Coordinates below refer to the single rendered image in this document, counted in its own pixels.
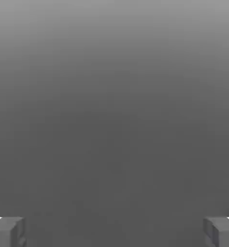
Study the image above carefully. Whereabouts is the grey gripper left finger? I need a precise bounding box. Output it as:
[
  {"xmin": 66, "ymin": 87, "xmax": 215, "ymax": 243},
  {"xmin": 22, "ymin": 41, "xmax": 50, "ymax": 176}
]
[{"xmin": 0, "ymin": 216, "xmax": 28, "ymax": 247}]

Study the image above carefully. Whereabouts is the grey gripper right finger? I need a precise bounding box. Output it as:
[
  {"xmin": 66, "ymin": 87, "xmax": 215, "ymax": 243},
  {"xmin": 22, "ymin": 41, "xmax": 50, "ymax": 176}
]
[{"xmin": 202, "ymin": 216, "xmax": 229, "ymax": 247}]

